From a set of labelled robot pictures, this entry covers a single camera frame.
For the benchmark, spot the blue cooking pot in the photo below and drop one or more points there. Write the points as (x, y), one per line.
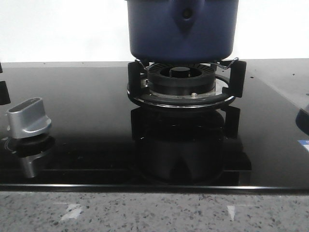
(181, 31)

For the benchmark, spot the black gas burner head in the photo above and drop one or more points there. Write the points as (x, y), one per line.
(181, 80)

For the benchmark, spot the black glass cooktop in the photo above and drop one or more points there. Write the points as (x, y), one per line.
(100, 141)

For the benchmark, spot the silver stove control knob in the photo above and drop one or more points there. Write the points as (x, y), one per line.
(28, 119)

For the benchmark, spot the left black pan support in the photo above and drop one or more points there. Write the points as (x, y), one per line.
(4, 94)

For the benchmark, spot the blue sticker label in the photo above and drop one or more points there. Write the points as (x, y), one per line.
(305, 144)

